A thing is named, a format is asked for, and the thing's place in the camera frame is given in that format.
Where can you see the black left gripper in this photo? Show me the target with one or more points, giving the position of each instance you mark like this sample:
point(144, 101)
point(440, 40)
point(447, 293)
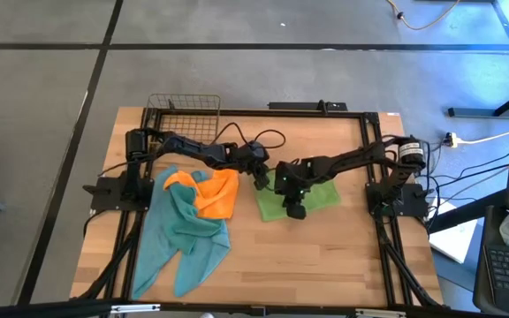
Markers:
point(254, 167)

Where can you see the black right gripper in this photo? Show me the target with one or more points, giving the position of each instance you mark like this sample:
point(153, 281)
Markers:
point(294, 181)

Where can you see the green microfiber towel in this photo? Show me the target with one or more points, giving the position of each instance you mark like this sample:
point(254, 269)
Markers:
point(321, 196)

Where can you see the orange microfiber towel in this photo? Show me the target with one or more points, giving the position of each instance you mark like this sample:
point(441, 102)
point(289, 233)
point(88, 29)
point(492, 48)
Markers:
point(217, 194)

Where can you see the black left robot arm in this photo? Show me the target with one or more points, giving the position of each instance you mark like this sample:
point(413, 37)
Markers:
point(184, 148)

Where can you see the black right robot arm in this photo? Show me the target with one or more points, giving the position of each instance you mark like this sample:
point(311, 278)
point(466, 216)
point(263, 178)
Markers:
point(360, 159)

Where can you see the light blue microfiber towel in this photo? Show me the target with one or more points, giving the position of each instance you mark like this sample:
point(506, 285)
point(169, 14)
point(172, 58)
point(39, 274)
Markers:
point(157, 247)

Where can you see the black bar on table edge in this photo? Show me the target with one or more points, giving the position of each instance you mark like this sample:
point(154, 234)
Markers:
point(298, 106)

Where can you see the white power strip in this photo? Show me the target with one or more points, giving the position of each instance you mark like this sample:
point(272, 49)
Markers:
point(451, 140)

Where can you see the white flat sheet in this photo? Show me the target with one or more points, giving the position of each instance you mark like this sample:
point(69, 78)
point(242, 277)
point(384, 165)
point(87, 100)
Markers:
point(453, 240)

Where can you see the black desk leg bar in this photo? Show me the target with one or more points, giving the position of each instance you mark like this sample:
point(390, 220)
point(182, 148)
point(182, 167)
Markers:
point(466, 216)

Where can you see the black desk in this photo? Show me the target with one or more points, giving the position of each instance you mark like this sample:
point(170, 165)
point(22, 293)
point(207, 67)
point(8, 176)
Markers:
point(484, 300)

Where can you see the black crossbar with silver brackets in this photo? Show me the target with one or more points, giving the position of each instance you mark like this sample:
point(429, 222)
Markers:
point(38, 309)

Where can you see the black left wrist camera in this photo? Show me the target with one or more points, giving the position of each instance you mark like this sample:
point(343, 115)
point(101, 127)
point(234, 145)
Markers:
point(258, 150)

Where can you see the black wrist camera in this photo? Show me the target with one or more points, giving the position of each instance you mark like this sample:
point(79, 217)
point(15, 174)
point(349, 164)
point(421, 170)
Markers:
point(258, 150)
point(296, 212)

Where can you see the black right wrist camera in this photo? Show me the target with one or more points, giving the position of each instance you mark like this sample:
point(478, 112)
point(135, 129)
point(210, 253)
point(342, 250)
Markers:
point(296, 212)

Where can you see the black aluminium table frame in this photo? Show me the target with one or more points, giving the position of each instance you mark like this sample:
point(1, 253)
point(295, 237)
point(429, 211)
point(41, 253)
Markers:
point(281, 114)

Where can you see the black frame bracket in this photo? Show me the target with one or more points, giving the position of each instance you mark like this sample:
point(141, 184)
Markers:
point(171, 104)

